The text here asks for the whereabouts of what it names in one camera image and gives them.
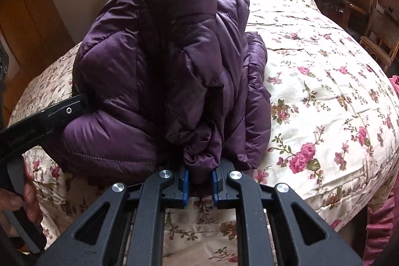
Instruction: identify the wooden chair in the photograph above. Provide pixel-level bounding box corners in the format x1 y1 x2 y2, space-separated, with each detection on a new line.
358 0 399 72

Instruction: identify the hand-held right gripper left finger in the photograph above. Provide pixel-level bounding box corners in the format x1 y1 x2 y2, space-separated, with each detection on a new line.
36 167 191 266

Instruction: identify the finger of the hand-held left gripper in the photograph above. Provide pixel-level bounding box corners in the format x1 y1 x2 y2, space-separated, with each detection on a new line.
37 93 92 137

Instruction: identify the wooden wardrobe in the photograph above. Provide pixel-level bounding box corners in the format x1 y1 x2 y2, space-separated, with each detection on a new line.
0 0 77 126

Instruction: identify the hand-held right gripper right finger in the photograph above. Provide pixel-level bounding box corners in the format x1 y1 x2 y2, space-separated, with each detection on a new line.
211 159 365 266

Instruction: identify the rose-print floral bedsheet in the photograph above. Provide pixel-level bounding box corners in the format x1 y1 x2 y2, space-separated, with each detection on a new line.
8 0 399 266

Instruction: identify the person's left hand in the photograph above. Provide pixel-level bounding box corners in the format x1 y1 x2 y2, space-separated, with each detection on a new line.
0 160 43 242

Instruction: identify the purple puffer jacket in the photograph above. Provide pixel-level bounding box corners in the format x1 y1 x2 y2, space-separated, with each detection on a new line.
47 0 272 193

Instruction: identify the person's pink clothing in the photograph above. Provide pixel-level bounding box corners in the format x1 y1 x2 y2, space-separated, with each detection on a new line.
363 75 399 266

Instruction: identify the cluttered wooden desk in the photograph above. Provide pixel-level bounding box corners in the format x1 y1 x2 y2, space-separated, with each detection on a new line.
320 0 376 36

